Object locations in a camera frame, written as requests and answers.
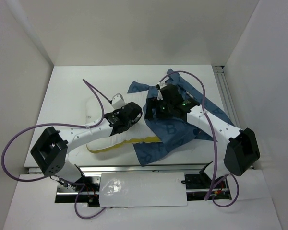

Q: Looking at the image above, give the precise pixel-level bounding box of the aluminium side rail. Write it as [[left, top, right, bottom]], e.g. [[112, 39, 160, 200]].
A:
[[212, 66, 241, 127]]

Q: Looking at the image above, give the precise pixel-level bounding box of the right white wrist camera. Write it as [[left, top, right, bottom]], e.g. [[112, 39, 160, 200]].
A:
[[156, 82, 168, 101]]

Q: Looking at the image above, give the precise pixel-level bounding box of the white cover sheet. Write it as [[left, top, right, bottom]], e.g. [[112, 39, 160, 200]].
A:
[[99, 172, 188, 207]]

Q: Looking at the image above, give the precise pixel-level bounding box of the purple cable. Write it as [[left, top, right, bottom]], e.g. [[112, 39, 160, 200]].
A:
[[1, 79, 118, 220], [158, 69, 240, 208]]

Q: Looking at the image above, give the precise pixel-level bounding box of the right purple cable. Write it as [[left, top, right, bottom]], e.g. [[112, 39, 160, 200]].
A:
[[158, 69, 240, 208]]

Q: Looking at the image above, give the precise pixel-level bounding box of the white pillow yellow trim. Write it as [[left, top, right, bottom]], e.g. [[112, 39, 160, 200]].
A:
[[85, 90, 161, 154]]

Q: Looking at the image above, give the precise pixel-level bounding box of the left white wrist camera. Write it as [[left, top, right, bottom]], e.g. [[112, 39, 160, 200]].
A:
[[111, 93, 126, 110]]

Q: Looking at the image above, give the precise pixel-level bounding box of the blue cartoon print pillowcase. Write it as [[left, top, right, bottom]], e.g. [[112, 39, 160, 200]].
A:
[[127, 69, 234, 165]]

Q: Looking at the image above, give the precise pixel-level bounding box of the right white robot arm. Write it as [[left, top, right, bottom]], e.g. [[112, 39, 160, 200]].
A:
[[145, 84, 260, 188]]

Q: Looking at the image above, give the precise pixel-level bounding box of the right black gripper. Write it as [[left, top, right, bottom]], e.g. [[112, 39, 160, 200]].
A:
[[144, 96, 174, 120]]

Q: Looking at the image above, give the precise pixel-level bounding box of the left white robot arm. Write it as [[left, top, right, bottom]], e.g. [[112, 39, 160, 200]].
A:
[[31, 102, 143, 191]]

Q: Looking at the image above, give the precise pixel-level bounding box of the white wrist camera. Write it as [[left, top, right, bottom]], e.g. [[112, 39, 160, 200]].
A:
[[156, 82, 168, 101], [111, 93, 126, 110]]

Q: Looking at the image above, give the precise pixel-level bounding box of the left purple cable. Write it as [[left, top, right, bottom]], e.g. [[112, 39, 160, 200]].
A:
[[1, 79, 118, 220]]

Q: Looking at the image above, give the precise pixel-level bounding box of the aluminium front rail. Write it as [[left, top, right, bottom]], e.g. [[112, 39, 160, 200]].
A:
[[27, 162, 214, 174]]

